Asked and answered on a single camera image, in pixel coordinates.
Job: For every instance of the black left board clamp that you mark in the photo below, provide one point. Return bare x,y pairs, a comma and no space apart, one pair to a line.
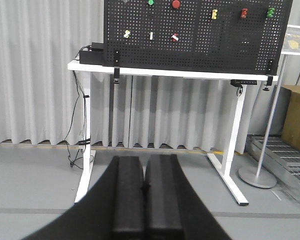
116,60

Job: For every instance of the green knob upper row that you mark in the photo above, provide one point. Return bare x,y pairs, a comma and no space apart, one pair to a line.
270,12

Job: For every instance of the white standing desk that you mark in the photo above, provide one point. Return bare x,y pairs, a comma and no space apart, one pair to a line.
223,168

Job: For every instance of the yellow knob upper row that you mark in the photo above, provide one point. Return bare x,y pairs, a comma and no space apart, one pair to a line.
214,14

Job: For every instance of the black board clamp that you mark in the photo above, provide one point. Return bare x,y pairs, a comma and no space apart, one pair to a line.
269,75
116,60

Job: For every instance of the metal grate steps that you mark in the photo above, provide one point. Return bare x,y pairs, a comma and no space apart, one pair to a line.
282,162

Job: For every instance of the red round button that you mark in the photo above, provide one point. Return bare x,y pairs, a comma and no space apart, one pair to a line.
176,4

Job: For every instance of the black box on desk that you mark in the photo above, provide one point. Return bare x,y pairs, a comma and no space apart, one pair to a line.
92,54

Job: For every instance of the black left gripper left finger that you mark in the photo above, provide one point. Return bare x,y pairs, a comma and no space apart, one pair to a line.
113,209

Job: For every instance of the desk control panel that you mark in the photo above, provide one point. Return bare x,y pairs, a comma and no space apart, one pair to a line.
238,83

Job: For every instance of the red white knob lower row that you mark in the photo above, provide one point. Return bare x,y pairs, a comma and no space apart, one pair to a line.
175,37

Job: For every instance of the grey sign stand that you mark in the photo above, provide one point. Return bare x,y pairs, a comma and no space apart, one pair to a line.
257,176

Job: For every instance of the black perforated pegboard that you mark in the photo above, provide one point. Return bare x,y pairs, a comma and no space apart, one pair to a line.
228,44

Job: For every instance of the black right board clamp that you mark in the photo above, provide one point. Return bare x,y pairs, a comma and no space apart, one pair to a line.
269,75

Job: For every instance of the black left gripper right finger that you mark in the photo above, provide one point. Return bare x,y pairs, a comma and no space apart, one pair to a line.
173,209

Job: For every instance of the yellow white knob lower row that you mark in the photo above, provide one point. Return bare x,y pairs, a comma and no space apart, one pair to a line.
127,34

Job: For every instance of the red knob upper row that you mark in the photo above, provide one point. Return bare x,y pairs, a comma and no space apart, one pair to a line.
244,13

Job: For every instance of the grey curtain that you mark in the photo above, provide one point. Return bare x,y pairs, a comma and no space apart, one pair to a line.
39,100

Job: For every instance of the cardboard box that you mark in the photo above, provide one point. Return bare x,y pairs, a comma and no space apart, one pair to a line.
291,128

